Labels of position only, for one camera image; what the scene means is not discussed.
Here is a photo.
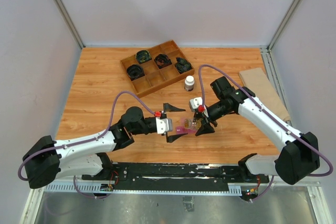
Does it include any wooden compartment tray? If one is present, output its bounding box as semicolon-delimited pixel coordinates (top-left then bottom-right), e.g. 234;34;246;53
120;40;195;98

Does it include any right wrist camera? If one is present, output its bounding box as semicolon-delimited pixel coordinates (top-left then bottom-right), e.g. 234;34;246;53
189;97;206;113

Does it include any light wooden board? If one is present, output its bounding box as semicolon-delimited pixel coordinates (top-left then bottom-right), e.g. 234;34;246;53
239;68;290;122

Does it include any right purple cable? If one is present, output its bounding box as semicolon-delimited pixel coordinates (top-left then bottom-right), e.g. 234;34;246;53
197;64;334;204

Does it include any white cap pill bottle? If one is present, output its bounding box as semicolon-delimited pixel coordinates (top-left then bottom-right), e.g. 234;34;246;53
184;76;195;91

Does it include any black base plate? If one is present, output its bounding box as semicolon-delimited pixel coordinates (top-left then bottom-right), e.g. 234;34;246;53
80;163;269;188

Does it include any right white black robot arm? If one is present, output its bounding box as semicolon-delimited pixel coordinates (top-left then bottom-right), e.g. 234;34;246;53
189;77;320;185

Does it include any grey slotted cable duct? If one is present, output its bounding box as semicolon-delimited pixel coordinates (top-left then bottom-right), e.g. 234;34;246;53
45;180;242;196

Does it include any purple cable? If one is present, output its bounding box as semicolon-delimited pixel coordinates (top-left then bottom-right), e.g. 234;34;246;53
197;64;334;204
17;91;161;200

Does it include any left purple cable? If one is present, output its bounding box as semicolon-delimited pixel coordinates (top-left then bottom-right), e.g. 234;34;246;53
17;91;161;200

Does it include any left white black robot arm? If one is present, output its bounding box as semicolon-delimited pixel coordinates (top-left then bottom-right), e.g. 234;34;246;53
23;103;181;189

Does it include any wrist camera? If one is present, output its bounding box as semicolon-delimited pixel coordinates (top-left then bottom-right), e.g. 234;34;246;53
189;97;206;113
155;118;173;134

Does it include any pink weekly pill organizer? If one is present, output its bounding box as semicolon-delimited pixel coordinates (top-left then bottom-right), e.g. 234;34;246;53
176;125;197;134

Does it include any clear capsule bottle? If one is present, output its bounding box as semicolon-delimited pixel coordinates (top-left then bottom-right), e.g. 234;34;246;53
182;118;202;131

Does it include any green blue coiled belt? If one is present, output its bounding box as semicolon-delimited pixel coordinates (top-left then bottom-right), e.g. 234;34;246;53
175;57;192;74

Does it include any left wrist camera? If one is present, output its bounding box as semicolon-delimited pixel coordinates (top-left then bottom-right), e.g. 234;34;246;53
155;118;173;134

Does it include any black red coiled belt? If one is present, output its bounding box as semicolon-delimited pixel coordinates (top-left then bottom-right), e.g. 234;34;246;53
154;54;172;69

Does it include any green yellow coiled belt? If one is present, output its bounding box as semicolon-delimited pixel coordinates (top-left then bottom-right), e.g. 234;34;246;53
135;50;152;64

